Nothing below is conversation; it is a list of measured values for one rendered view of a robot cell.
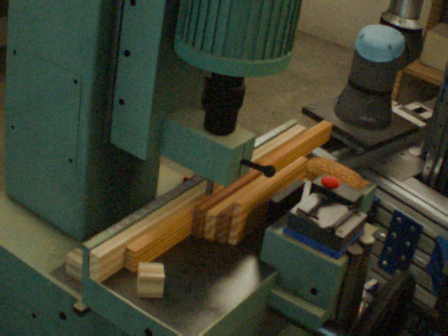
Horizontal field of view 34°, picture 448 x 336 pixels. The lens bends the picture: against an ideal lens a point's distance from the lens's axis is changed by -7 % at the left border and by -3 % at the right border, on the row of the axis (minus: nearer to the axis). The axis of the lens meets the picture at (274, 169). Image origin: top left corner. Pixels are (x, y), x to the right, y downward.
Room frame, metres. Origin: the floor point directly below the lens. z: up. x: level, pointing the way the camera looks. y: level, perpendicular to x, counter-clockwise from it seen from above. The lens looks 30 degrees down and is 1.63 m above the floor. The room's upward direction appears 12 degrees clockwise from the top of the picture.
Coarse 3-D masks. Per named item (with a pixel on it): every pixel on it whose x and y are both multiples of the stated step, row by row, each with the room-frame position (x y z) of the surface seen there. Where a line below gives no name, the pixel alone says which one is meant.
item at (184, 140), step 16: (176, 112) 1.09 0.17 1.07; (192, 112) 1.10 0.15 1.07; (176, 128) 1.06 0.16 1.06; (192, 128) 1.05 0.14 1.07; (240, 128) 1.08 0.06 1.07; (160, 144) 1.07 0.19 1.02; (176, 144) 1.06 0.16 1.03; (192, 144) 1.04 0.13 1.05; (208, 144) 1.03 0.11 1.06; (224, 144) 1.02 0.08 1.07; (240, 144) 1.03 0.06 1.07; (176, 160) 1.05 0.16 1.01; (192, 160) 1.04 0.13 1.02; (208, 160) 1.03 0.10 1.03; (224, 160) 1.01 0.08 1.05; (208, 176) 1.03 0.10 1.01; (224, 176) 1.01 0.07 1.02; (240, 176) 1.05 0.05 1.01
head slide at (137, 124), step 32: (128, 0) 1.07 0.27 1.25; (160, 0) 1.04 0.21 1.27; (128, 32) 1.07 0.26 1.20; (160, 32) 1.04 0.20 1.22; (128, 64) 1.06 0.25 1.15; (160, 64) 1.05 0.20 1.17; (192, 64) 1.12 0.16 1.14; (128, 96) 1.06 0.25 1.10; (160, 96) 1.06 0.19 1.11; (192, 96) 1.14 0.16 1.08; (128, 128) 1.06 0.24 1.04; (160, 128) 1.07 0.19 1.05
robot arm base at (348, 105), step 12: (348, 84) 1.76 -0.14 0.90; (348, 96) 1.74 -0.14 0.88; (360, 96) 1.72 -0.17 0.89; (372, 96) 1.72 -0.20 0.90; (384, 96) 1.73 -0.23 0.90; (336, 108) 1.75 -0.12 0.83; (348, 108) 1.72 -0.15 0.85; (360, 108) 1.71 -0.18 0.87; (372, 108) 1.72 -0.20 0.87; (384, 108) 1.73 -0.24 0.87; (348, 120) 1.71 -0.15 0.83; (360, 120) 1.70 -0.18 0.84; (372, 120) 1.71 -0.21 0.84; (384, 120) 1.72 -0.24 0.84
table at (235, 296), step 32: (160, 256) 0.94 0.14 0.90; (192, 256) 0.95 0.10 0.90; (224, 256) 0.97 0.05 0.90; (256, 256) 0.99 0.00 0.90; (96, 288) 0.84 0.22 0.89; (128, 288) 0.84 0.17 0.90; (192, 288) 0.88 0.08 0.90; (224, 288) 0.89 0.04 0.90; (256, 288) 0.91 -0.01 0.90; (128, 320) 0.81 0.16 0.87; (160, 320) 0.79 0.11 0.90; (192, 320) 0.81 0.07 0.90; (224, 320) 0.83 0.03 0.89; (320, 320) 0.91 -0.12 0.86
